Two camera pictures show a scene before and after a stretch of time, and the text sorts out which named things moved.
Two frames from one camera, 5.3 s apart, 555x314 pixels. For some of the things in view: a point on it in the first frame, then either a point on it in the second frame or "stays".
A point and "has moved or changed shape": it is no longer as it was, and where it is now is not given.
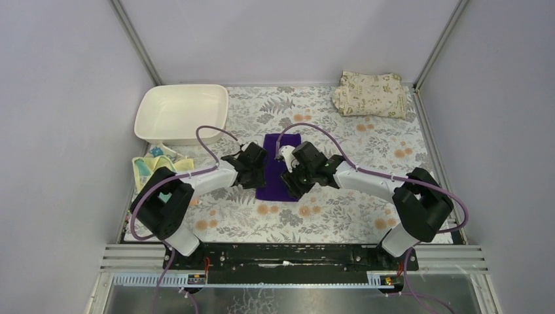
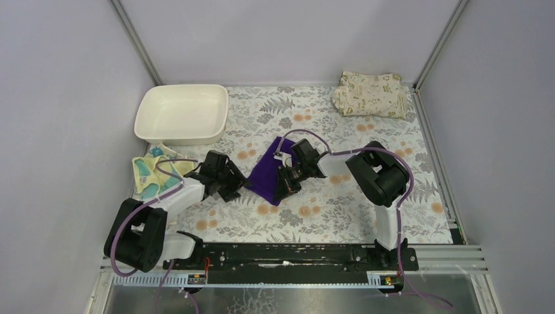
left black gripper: x=255 y=172 -> x=232 y=180
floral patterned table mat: x=345 y=210 stays
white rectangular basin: x=169 y=114 stays
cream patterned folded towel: x=373 y=94 stays
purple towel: x=276 y=189 has moved or changed shape
